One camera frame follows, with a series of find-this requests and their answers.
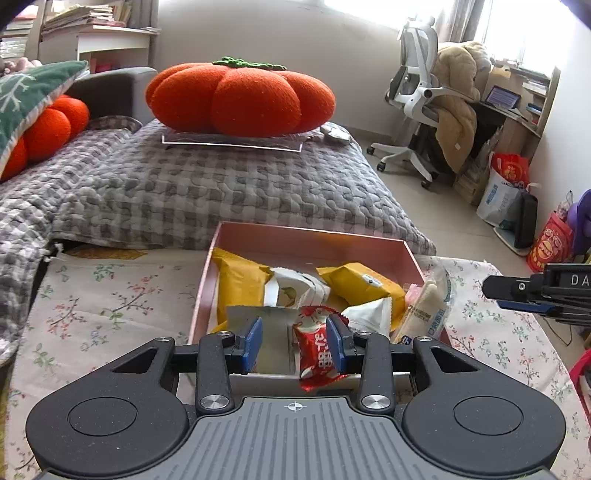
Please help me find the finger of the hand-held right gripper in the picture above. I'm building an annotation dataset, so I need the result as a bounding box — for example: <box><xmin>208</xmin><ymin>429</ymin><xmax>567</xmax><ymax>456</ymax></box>
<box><xmin>481</xmin><ymin>274</ymin><xmax>548</xmax><ymax>302</ymax></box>
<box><xmin>498</xmin><ymin>299</ymin><xmax>555</xmax><ymax>315</ymax></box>

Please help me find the large orange pumpkin cushion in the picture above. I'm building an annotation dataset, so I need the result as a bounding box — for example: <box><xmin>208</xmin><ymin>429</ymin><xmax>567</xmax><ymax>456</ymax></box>
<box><xmin>145</xmin><ymin>56</ymin><xmax>337</xmax><ymax>137</ymax></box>

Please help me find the clear flat tray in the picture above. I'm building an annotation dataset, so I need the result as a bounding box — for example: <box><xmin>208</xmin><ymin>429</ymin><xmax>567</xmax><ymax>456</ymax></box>
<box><xmin>161</xmin><ymin>130</ymin><xmax>306</xmax><ymax>153</ymax></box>

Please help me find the large plain yellow packet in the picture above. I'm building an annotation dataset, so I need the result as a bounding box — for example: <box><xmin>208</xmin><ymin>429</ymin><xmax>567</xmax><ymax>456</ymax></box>
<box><xmin>210</xmin><ymin>247</ymin><xmax>274</xmax><ymax>326</ymax></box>

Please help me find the wooden desk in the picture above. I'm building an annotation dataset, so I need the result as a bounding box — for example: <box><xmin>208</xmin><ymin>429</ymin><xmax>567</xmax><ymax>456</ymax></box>
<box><xmin>475</xmin><ymin>65</ymin><xmax>561</xmax><ymax>155</ymax></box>

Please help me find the clear biscuit packet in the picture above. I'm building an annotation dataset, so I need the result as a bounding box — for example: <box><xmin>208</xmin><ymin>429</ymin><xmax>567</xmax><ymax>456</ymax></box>
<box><xmin>392</xmin><ymin>267</ymin><xmax>457</xmax><ymax>346</ymax></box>

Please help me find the red object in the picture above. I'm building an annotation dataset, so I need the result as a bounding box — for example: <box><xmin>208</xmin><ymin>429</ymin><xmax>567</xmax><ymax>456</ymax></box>
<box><xmin>569</xmin><ymin>350</ymin><xmax>591</xmax><ymax>400</ymax></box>

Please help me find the yellow packet with dark spot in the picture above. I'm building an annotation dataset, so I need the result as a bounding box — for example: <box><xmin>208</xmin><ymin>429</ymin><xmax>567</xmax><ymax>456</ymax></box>
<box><xmin>316</xmin><ymin>261</ymin><xmax>408</xmax><ymax>320</ymax></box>

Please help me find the green patterned pillow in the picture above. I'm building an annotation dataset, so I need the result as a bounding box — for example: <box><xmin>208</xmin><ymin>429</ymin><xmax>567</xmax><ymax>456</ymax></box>
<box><xmin>0</xmin><ymin>61</ymin><xmax>88</xmax><ymax>169</ymax></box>

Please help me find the red printed bag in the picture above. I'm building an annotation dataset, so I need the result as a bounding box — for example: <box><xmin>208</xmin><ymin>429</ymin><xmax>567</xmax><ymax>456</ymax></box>
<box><xmin>526</xmin><ymin>210</ymin><xmax>574</xmax><ymax>274</ymax></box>

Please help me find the red snack packet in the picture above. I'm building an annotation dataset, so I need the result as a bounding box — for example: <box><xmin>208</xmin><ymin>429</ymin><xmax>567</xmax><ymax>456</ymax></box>
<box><xmin>292</xmin><ymin>306</ymin><xmax>354</xmax><ymax>394</ymax></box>

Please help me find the white bookshelf with books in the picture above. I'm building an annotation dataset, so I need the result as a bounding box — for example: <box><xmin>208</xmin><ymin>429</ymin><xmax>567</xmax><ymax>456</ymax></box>
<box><xmin>0</xmin><ymin>0</ymin><xmax>162</xmax><ymax>75</ymax></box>

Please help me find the plain white packet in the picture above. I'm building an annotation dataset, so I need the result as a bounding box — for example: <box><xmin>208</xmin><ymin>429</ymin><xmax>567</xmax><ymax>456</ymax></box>
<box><xmin>342</xmin><ymin>296</ymin><xmax>394</xmax><ymax>337</ymax></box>

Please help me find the grey checked blanket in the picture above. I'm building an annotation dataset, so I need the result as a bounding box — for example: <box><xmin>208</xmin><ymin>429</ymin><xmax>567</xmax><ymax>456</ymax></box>
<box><xmin>0</xmin><ymin>115</ymin><xmax>437</xmax><ymax>365</ymax></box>

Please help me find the yellow cloth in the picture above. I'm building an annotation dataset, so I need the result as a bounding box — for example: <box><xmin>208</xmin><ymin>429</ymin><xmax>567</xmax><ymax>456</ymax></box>
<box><xmin>65</xmin><ymin>247</ymin><xmax>145</xmax><ymax>260</ymax></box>

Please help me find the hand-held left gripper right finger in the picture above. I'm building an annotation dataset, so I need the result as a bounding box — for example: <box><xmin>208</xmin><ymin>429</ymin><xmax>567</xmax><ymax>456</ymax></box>
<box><xmin>325</xmin><ymin>314</ymin><xmax>483</xmax><ymax>414</ymax></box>

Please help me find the pink cardboard box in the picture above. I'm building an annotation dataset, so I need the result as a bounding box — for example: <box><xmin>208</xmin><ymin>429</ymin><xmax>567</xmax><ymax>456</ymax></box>
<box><xmin>188</xmin><ymin>220</ymin><xmax>429</xmax><ymax>381</ymax></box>

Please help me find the white newsprint packet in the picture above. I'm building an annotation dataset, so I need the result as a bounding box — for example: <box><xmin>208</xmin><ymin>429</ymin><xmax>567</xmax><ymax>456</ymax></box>
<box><xmin>264</xmin><ymin>267</ymin><xmax>332</xmax><ymax>309</ymax></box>

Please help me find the purple object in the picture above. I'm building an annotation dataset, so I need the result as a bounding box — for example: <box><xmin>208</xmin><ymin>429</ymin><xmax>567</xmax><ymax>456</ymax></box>
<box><xmin>566</xmin><ymin>188</ymin><xmax>591</xmax><ymax>256</ymax></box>

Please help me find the white packet with red label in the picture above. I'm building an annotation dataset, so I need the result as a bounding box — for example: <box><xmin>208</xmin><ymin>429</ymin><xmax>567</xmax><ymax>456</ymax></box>
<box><xmin>225</xmin><ymin>305</ymin><xmax>302</xmax><ymax>376</ymax></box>

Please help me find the white and blue bag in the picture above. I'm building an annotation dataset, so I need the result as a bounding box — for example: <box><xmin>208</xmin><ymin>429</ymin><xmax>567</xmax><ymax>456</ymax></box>
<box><xmin>475</xmin><ymin>168</ymin><xmax>525</xmax><ymax>228</ymax></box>

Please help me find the laptop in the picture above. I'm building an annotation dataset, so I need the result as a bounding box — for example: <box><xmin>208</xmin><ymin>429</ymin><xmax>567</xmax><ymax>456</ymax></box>
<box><xmin>482</xmin><ymin>85</ymin><xmax>521</xmax><ymax>112</ymax></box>

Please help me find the white office chair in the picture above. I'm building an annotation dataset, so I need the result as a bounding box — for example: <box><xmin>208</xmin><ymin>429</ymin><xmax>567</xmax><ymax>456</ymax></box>
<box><xmin>367</xmin><ymin>16</ymin><xmax>467</xmax><ymax>188</ymax></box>

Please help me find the pink patterned packet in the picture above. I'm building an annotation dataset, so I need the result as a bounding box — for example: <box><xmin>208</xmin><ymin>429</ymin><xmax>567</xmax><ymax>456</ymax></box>
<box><xmin>403</xmin><ymin>281</ymin><xmax>426</xmax><ymax>306</ymax></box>

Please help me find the small orange pumpkin cushion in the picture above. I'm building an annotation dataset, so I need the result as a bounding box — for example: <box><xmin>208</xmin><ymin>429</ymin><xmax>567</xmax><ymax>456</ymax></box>
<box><xmin>0</xmin><ymin>95</ymin><xmax>90</xmax><ymax>181</ymax></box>

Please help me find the small grey remote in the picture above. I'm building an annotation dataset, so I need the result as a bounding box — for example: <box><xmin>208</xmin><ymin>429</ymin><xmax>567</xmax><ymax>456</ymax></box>
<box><xmin>320</xmin><ymin>124</ymin><xmax>352</xmax><ymax>145</ymax></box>

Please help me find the floral tablecloth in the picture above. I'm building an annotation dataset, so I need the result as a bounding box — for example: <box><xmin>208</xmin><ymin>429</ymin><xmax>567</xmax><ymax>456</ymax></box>
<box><xmin>0</xmin><ymin>249</ymin><xmax>591</xmax><ymax>480</ymax></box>

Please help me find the black bag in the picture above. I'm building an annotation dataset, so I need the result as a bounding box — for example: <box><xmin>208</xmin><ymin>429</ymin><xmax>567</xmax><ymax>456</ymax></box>
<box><xmin>513</xmin><ymin>189</ymin><xmax>539</xmax><ymax>251</ymax></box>

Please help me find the beige blanket on chair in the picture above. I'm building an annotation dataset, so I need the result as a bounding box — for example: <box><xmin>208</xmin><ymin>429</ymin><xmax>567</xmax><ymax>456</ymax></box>
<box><xmin>434</xmin><ymin>41</ymin><xmax>493</xmax><ymax>174</ymax></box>

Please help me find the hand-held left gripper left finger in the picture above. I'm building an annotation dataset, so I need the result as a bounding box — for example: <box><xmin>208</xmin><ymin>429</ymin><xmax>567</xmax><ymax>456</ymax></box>
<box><xmin>108</xmin><ymin>316</ymin><xmax>264</xmax><ymax>415</ymax></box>

